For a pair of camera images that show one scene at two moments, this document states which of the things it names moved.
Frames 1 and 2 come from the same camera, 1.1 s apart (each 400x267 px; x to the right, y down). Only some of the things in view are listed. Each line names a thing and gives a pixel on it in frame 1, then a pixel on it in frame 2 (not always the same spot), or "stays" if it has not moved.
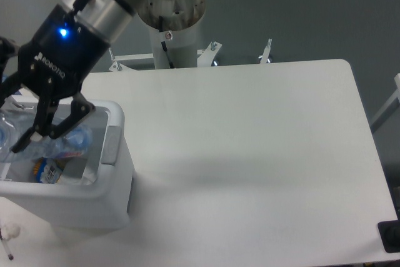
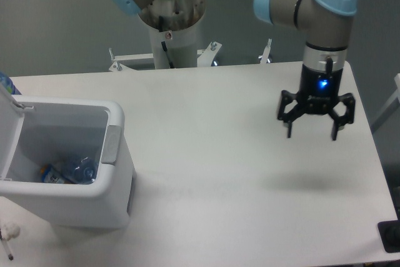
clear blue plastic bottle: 75,142 -> 79,170
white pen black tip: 6,244 stays
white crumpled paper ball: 10,231 stays
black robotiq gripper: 57,62 -> 319,94
